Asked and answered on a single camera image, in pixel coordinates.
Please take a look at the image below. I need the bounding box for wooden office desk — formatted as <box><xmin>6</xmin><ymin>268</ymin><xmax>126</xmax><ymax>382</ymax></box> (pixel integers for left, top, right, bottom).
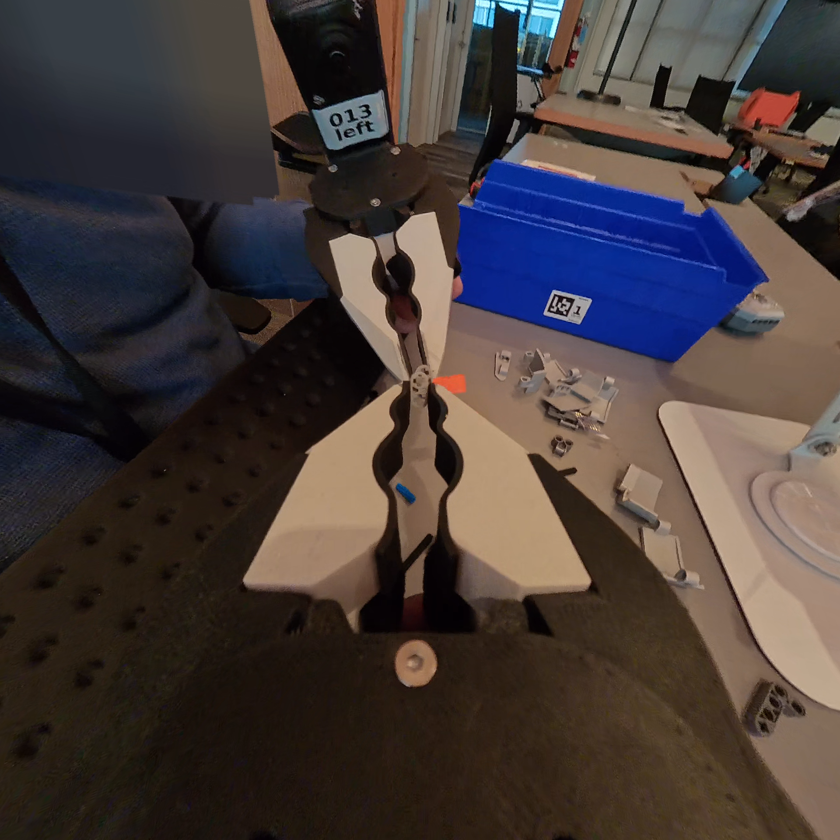
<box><xmin>533</xmin><ymin>92</ymin><xmax>736</xmax><ymax>164</ymax></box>

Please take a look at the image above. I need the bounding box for grey block panel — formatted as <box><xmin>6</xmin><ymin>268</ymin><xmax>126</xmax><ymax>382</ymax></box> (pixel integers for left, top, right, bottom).
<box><xmin>614</xmin><ymin>463</ymin><xmax>665</xmax><ymax>526</ymax></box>

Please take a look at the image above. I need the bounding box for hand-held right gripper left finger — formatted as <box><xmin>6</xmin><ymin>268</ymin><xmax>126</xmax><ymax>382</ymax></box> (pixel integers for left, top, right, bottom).
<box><xmin>243</xmin><ymin>386</ymin><xmax>411</xmax><ymax>632</ymax></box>

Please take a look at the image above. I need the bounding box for wall monitor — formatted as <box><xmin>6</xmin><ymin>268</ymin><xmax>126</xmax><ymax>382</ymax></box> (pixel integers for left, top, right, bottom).
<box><xmin>738</xmin><ymin>0</ymin><xmax>840</xmax><ymax>99</ymax></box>

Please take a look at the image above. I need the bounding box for person's blue clothing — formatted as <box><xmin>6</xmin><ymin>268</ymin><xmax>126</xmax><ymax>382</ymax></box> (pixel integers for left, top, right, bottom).
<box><xmin>0</xmin><ymin>180</ymin><xmax>263</xmax><ymax>572</ymax></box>

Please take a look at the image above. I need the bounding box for grey toy motor block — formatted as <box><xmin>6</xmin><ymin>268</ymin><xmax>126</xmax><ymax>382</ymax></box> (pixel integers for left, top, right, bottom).
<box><xmin>718</xmin><ymin>290</ymin><xmax>786</xmax><ymax>337</ymax></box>

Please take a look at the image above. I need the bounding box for person's left forearm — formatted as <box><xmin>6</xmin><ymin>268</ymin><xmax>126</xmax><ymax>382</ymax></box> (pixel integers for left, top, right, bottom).
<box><xmin>177</xmin><ymin>197</ymin><xmax>332</xmax><ymax>303</ymax></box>

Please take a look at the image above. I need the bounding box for blue storage bin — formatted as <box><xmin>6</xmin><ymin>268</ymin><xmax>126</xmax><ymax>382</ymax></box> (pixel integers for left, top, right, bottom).
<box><xmin>454</xmin><ymin>159</ymin><xmax>770</xmax><ymax>363</ymax></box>

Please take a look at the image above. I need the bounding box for black studded mat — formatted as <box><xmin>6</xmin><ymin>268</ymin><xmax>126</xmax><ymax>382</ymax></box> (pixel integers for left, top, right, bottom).
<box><xmin>0</xmin><ymin>298</ymin><xmax>393</xmax><ymax>788</ymax></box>

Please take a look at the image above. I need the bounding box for white sheet red print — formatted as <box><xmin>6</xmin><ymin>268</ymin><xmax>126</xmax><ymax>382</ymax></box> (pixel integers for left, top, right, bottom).
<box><xmin>518</xmin><ymin>157</ymin><xmax>597</xmax><ymax>183</ymax></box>

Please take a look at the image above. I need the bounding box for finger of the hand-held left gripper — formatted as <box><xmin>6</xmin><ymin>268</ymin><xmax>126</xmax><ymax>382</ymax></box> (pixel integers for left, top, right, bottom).
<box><xmin>392</xmin><ymin>211</ymin><xmax>455</xmax><ymax>370</ymax></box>
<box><xmin>328</xmin><ymin>233</ymin><xmax>406</xmax><ymax>383</ymax></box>

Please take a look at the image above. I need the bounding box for person's left hand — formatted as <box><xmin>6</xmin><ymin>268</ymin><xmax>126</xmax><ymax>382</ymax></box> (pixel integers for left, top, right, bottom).
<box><xmin>391</xmin><ymin>272</ymin><xmax>466</xmax><ymax>333</ymax></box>

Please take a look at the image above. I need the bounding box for teal box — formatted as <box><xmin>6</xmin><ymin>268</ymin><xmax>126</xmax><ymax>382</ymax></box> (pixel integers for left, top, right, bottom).
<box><xmin>710</xmin><ymin>164</ymin><xmax>763</xmax><ymax>206</ymax></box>

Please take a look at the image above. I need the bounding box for grey panel with black curve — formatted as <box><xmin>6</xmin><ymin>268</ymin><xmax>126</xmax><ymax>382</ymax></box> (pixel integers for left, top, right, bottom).
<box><xmin>514</xmin><ymin>348</ymin><xmax>551</xmax><ymax>399</ymax></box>

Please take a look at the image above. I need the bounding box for grey curved panel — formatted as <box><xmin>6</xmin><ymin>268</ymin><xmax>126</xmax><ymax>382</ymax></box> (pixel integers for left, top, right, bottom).
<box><xmin>638</xmin><ymin>520</ymin><xmax>704</xmax><ymax>589</ymax></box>

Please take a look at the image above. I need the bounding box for dark grey beam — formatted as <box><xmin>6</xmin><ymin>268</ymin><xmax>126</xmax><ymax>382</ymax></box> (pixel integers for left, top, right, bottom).
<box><xmin>743</xmin><ymin>680</ymin><xmax>807</xmax><ymax>737</ymax></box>

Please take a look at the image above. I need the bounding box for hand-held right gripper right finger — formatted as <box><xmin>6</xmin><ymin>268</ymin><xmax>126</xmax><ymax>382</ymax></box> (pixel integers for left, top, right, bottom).
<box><xmin>427</xmin><ymin>386</ymin><xmax>592</xmax><ymax>632</ymax></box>

